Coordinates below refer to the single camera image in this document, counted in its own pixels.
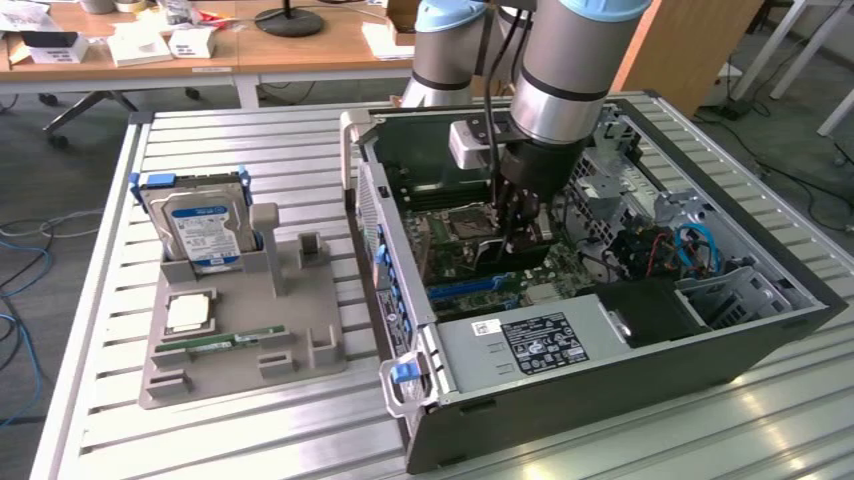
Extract wooden cabinet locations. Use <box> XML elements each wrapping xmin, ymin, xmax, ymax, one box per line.
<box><xmin>609</xmin><ymin>0</ymin><xmax>765</xmax><ymax>109</ymax></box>

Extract CPU socket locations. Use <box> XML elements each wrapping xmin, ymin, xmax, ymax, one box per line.
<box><xmin>442</xmin><ymin>205</ymin><xmax>498</xmax><ymax>241</ymax></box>

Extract green motherboard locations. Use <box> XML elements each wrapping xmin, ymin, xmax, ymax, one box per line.
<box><xmin>405</xmin><ymin>199</ymin><xmax>601</xmax><ymax>321</ymax></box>

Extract silver power supply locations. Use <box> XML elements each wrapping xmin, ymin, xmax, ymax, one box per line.
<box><xmin>418</xmin><ymin>294</ymin><xmax>632</xmax><ymax>394</ymax></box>

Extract silver disk bay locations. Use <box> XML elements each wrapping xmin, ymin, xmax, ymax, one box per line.
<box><xmin>672</xmin><ymin>264</ymin><xmax>801</xmax><ymax>331</ymax></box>

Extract blue floor cable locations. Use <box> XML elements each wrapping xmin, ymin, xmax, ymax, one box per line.
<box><xmin>0</xmin><ymin>239</ymin><xmax>51</xmax><ymax>429</ymax></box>

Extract brown cardboard box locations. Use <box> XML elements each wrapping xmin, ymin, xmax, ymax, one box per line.
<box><xmin>384</xmin><ymin>0</ymin><xmax>421</xmax><ymax>35</ymax></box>

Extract white table frame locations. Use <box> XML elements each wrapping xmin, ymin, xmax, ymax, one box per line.
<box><xmin>729</xmin><ymin>0</ymin><xmax>854</xmax><ymax>139</ymax></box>

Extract green RAM stick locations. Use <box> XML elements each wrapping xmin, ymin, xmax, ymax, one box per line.
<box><xmin>156</xmin><ymin>325</ymin><xmax>288</xmax><ymax>354</ymax></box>

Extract printed paper sheets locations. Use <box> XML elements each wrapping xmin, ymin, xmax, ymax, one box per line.
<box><xmin>0</xmin><ymin>7</ymin><xmax>54</xmax><ymax>32</ymax></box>

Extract hard disk with blue caddy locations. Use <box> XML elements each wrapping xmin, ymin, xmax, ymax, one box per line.
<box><xmin>125</xmin><ymin>164</ymin><xmax>261</xmax><ymax>276</ymax></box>

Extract blue disk wire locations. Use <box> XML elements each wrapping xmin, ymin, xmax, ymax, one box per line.
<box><xmin>672</xmin><ymin>224</ymin><xmax>725</xmax><ymax>276</ymax></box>

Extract silver drive cage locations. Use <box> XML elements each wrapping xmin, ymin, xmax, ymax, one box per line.
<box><xmin>565</xmin><ymin>107</ymin><xmax>719</xmax><ymax>251</ymax></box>

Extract white paper stack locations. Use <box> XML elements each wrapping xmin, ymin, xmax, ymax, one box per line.
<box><xmin>361</xmin><ymin>22</ymin><xmax>416</xmax><ymax>61</ymax></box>

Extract red orange wire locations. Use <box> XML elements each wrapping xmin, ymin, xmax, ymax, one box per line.
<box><xmin>647</xmin><ymin>233</ymin><xmax>669</xmax><ymax>277</ymax></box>

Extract black lamp base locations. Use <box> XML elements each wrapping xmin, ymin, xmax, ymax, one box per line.
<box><xmin>252</xmin><ymin>0</ymin><xmax>326</xmax><ymax>37</ymax></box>

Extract wooden desk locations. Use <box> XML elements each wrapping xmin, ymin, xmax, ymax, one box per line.
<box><xmin>0</xmin><ymin>0</ymin><xmax>418</xmax><ymax>109</ymax></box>

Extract white box black inlay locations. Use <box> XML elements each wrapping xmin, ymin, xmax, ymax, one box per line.
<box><xmin>17</xmin><ymin>30</ymin><xmax>90</xmax><ymax>65</ymax></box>

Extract blue expansion slot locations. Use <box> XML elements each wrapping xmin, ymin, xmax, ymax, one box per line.
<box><xmin>424</xmin><ymin>277</ymin><xmax>518</xmax><ymax>302</ymax></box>

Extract black plastic air shroud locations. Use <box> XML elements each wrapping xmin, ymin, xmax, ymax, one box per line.
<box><xmin>592</xmin><ymin>277</ymin><xmax>712</xmax><ymax>349</ymax></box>

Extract black Nvidia graphics card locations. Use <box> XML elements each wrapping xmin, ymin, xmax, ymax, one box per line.
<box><xmin>473</xmin><ymin>237</ymin><xmax>553</xmax><ymax>277</ymax></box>

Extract grey parts rack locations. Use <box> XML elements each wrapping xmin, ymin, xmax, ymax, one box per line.
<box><xmin>135</xmin><ymin>202</ymin><xmax>352</xmax><ymax>411</ymax></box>

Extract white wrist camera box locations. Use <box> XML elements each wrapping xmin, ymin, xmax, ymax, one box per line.
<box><xmin>448</xmin><ymin>119</ymin><xmax>508</xmax><ymax>171</ymax></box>

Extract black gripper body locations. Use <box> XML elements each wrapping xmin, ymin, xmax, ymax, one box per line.
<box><xmin>498</xmin><ymin>137</ymin><xmax>589</xmax><ymax>205</ymax></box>

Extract grey floor cable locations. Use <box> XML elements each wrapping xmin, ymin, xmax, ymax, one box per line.
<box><xmin>0</xmin><ymin>209</ymin><xmax>101</xmax><ymax>239</ymax></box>

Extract black PC case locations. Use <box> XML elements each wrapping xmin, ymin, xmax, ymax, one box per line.
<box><xmin>338</xmin><ymin>97</ymin><xmax>848</xmax><ymax>474</ymax></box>

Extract black power brick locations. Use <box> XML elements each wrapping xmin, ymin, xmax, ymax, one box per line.
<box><xmin>692</xmin><ymin>97</ymin><xmax>752</xmax><ymax>121</ymax></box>

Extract silver CPU chip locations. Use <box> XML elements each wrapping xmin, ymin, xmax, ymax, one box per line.
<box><xmin>164</xmin><ymin>294</ymin><xmax>216</xmax><ymax>331</ymax></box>

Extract white open box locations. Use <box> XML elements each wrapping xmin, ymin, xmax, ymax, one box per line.
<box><xmin>105</xmin><ymin>22</ymin><xmax>173</xmax><ymax>68</ymax></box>

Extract white labelled box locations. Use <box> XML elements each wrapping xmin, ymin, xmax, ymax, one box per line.
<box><xmin>165</xmin><ymin>27</ymin><xmax>218</xmax><ymax>59</ymax></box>

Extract black chair base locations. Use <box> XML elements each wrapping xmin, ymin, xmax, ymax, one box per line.
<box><xmin>38</xmin><ymin>89</ymin><xmax>141</xmax><ymax>149</ymax></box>

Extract red white packet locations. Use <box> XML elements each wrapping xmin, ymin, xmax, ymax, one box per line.
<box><xmin>196</xmin><ymin>7</ymin><xmax>245</xmax><ymax>32</ymax></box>

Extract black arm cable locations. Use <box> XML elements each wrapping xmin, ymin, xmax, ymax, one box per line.
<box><xmin>480</xmin><ymin>0</ymin><xmax>534</xmax><ymax>211</ymax></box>

